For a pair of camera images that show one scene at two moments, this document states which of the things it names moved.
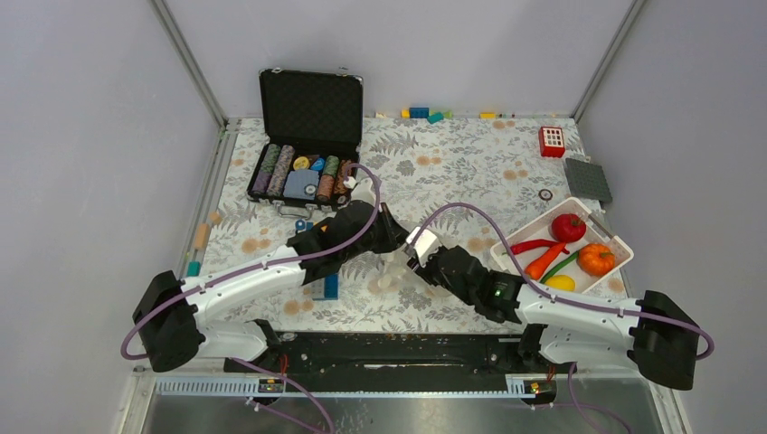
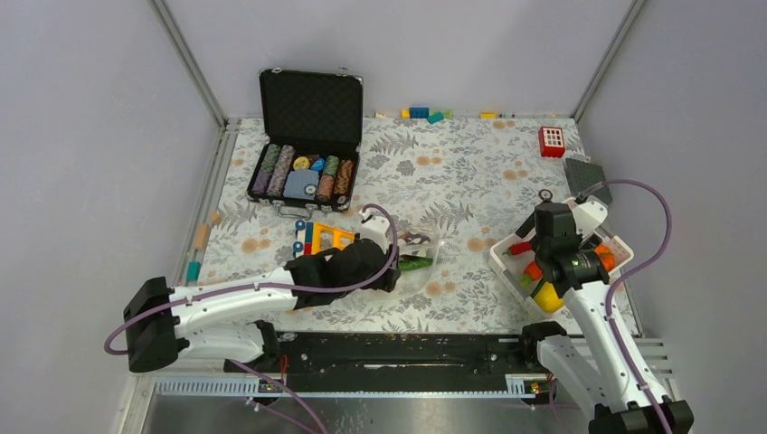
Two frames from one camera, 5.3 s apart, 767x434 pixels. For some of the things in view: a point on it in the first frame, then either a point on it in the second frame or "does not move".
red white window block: x=552 y=142 does not move
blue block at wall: x=419 y=112 does not move
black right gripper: x=424 y=268 → x=527 y=226
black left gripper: x=394 y=234 → x=387 y=283
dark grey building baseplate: x=587 y=180 does not move
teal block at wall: x=435 y=117 does not move
